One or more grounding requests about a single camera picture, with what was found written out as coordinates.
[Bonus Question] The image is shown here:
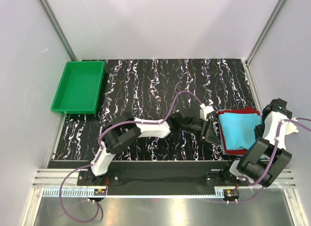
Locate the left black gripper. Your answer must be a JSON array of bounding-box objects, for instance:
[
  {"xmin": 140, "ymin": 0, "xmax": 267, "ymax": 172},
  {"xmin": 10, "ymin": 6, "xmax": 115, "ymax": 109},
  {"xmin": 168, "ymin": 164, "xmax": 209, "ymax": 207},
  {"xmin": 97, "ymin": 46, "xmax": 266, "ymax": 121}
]
[{"xmin": 180, "ymin": 118, "xmax": 221, "ymax": 145}]

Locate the cyan polo shirt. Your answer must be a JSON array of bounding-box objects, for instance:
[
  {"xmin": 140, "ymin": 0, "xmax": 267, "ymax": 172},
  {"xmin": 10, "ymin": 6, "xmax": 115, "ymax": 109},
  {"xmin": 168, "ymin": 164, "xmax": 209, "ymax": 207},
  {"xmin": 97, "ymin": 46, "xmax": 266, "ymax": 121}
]
[{"xmin": 219, "ymin": 112, "xmax": 261, "ymax": 151}]

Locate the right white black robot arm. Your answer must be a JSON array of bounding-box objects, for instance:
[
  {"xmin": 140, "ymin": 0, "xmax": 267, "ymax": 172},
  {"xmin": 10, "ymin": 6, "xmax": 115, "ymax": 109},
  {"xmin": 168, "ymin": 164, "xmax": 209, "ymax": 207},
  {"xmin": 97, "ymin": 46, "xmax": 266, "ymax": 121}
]
[{"xmin": 220, "ymin": 98, "xmax": 298, "ymax": 187}]

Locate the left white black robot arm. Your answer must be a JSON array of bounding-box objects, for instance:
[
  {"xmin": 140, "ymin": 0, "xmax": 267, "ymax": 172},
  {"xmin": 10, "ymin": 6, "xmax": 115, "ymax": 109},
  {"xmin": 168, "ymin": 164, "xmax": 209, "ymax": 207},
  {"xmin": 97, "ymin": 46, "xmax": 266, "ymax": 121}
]
[{"xmin": 88, "ymin": 104, "xmax": 221, "ymax": 185}]

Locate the folded red shirt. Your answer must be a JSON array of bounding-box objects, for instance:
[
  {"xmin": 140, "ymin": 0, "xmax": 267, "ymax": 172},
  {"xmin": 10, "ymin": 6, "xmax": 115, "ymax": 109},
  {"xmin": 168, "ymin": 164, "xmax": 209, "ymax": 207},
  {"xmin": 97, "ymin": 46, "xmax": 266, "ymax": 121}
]
[{"xmin": 218, "ymin": 107, "xmax": 260, "ymax": 151}]

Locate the black marble pattern mat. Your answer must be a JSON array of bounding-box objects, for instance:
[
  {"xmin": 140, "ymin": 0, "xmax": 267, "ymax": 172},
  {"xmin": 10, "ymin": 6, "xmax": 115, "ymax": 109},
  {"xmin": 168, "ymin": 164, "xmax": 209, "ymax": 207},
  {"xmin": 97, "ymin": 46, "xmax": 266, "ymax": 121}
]
[{"xmin": 54, "ymin": 58, "xmax": 256, "ymax": 161}]

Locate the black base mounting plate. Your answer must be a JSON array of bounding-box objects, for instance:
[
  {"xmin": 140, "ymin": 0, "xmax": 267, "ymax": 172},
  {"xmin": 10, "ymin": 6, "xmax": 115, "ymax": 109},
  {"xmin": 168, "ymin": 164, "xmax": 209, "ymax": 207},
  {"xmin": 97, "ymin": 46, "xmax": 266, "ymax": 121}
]
[{"xmin": 77, "ymin": 170, "xmax": 240, "ymax": 201}]

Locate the green plastic bin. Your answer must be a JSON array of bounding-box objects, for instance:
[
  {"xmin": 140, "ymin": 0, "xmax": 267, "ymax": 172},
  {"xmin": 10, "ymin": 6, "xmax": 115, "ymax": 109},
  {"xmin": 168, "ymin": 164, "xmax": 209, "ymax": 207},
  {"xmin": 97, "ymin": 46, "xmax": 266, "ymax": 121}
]
[{"xmin": 51, "ymin": 61, "xmax": 104, "ymax": 114}]

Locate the right aluminium corner post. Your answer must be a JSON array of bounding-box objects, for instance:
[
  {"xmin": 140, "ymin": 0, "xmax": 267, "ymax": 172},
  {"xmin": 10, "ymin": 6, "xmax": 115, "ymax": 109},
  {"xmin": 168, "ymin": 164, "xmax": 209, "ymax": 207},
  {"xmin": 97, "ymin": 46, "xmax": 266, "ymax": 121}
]
[{"xmin": 244, "ymin": 0, "xmax": 292, "ymax": 66}]

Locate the aluminium corner post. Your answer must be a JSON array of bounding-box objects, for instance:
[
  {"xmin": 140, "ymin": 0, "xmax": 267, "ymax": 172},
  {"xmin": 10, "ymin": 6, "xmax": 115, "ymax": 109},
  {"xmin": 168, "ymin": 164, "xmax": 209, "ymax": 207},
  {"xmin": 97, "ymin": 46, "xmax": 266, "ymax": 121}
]
[
  {"xmin": 38, "ymin": 0, "xmax": 78, "ymax": 61},
  {"xmin": 244, "ymin": 0, "xmax": 292, "ymax": 66}
]

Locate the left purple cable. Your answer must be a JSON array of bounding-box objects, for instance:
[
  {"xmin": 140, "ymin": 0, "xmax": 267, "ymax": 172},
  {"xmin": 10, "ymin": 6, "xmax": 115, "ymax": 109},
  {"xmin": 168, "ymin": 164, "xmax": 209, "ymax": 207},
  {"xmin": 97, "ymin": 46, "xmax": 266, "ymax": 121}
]
[{"xmin": 59, "ymin": 91, "xmax": 207, "ymax": 224}]

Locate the aluminium frame rail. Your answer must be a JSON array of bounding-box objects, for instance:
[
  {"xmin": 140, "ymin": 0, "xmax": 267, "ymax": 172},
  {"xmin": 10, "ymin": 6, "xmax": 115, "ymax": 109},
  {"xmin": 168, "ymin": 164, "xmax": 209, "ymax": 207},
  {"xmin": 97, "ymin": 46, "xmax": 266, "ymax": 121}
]
[{"xmin": 33, "ymin": 169, "xmax": 296, "ymax": 189}]

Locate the white slotted cable duct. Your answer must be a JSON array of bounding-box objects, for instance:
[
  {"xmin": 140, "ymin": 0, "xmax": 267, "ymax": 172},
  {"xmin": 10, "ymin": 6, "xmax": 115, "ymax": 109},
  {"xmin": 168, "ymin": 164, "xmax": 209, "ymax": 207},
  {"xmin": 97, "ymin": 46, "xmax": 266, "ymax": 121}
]
[{"xmin": 43, "ymin": 188, "xmax": 225, "ymax": 199}]

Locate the left aluminium corner post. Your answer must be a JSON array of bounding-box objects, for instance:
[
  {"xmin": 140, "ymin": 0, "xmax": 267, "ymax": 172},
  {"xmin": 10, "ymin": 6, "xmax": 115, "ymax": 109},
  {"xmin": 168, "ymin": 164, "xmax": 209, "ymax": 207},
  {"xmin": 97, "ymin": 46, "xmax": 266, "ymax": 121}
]
[{"xmin": 38, "ymin": 0, "xmax": 78, "ymax": 61}]

